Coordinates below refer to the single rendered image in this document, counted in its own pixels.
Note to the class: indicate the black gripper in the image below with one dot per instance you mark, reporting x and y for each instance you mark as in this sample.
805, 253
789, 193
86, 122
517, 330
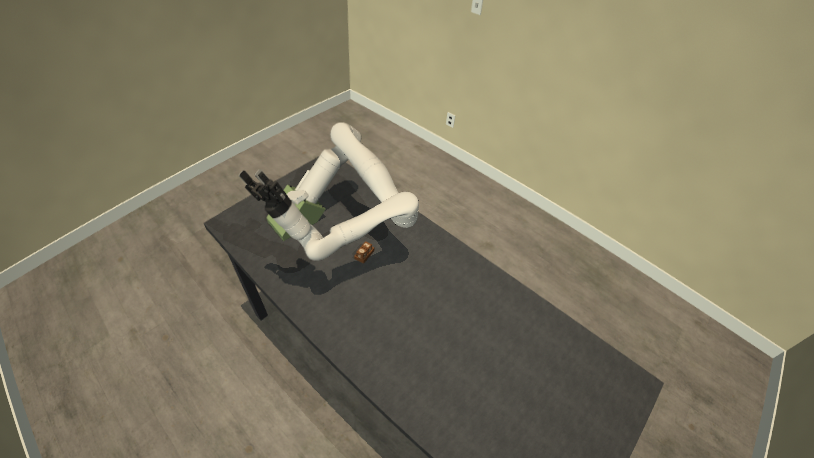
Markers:
273, 207

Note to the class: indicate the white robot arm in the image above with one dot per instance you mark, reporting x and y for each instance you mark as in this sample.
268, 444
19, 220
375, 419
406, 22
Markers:
402, 208

